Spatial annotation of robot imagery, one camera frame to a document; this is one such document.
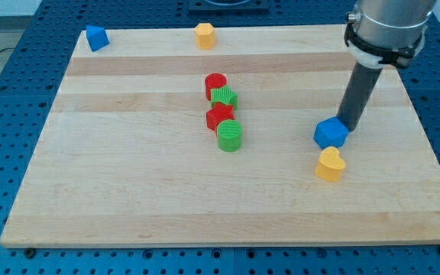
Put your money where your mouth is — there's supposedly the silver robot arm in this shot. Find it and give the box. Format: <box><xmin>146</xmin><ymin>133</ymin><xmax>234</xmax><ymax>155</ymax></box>
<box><xmin>344</xmin><ymin>0</ymin><xmax>435</xmax><ymax>70</ymax></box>

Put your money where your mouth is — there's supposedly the yellow hexagon block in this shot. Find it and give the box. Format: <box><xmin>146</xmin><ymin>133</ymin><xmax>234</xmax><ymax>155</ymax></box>
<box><xmin>194</xmin><ymin>23</ymin><xmax>216</xmax><ymax>50</ymax></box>

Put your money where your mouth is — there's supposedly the blue cube block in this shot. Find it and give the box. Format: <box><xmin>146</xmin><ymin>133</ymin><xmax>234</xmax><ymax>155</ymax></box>
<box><xmin>313</xmin><ymin>117</ymin><xmax>349</xmax><ymax>149</ymax></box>

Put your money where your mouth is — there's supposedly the green cylinder block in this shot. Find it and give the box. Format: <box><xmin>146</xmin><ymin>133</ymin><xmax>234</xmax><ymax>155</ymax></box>
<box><xmin>216</xmin><ymin>119</ymin><xmax>242</xmax><ymax>152</ymax></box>

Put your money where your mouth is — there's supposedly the red star block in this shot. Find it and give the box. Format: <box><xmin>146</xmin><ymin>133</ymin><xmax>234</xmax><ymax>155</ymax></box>
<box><xmin>205</xmin><ymin>102</ymin><xmax>235</xmax><ymax>131</ymax></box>

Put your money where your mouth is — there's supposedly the green star block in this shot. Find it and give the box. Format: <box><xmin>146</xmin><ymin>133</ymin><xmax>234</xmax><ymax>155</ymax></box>
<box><xmin>210</xmin><ymin>85</ymin><xmax>238</xmax><ymax>110</ymax></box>

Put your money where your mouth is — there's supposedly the red cylinder block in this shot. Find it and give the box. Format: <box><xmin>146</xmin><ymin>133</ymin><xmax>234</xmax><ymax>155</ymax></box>
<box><xmin>204</xmin><ymin>73</ymin><xmax>227</xmax><ymax>101</ymax></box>

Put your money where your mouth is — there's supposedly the wooden board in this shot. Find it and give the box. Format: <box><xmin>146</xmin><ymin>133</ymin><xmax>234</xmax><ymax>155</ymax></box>
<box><xmin>0</xmin><ymin>25</ymin><xmax>440</xmax><ymax>248</ymax></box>

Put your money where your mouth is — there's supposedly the yellow heart block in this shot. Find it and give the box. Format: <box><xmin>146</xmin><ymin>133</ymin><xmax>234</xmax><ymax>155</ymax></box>
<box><xmin>315</xmin><ymin>147</ymin><xmax>346</xmax><ymax>183</ymax></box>

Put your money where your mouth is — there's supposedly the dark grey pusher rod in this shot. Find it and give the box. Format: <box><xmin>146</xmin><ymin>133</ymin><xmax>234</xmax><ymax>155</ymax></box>
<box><xmin>336</xmin><ymin>63</ymin><xmax>383</xmax><ymax>132</ymax></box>

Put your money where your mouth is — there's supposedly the blue triangular block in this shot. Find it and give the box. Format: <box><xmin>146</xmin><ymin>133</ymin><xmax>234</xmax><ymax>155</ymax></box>
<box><xmin>86</xmin><ymin>25</ymin><xmax>109</xmax><ymax>52</ymax></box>

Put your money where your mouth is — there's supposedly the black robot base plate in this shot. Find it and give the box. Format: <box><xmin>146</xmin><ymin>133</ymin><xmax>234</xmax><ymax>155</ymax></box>
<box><xmin>188</xmin><ymin>0</ymin><xmax>270</xmax><ymax>13</ymax></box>

